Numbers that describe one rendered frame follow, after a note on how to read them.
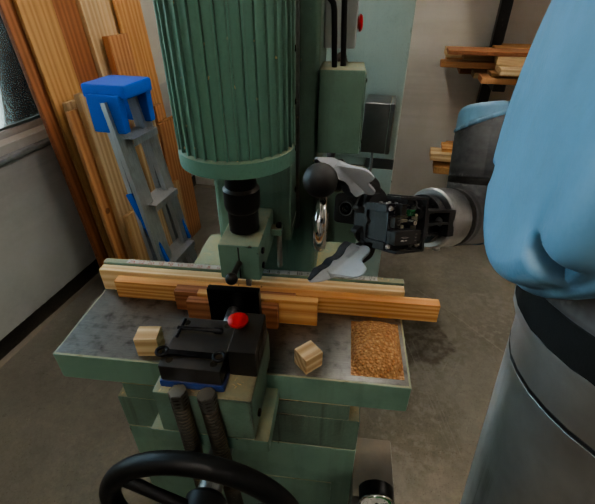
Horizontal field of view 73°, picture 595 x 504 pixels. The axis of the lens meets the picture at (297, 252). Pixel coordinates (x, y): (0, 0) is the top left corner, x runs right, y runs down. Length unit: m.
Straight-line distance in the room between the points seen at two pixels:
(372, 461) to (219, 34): 0.80
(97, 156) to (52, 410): 1.09
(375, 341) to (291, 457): 0.30
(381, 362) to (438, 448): 1.07
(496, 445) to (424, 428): 1.57
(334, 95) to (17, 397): 1.78
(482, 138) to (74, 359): 0.75
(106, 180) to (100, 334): 1.36
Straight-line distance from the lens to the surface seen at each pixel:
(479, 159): 0.67
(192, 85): 0.55
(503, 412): 0.18
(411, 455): 1.68
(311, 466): 0.89
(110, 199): 2.14
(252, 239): 0.67
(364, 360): 0.68
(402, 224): 0.53
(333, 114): 0.78
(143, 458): 0.58
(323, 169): 0.39
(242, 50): 0.52
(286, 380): 0.68
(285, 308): 0.73
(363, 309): 0.77
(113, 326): 0.82
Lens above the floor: 1.42
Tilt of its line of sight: 34 degrees down
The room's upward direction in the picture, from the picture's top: straight up
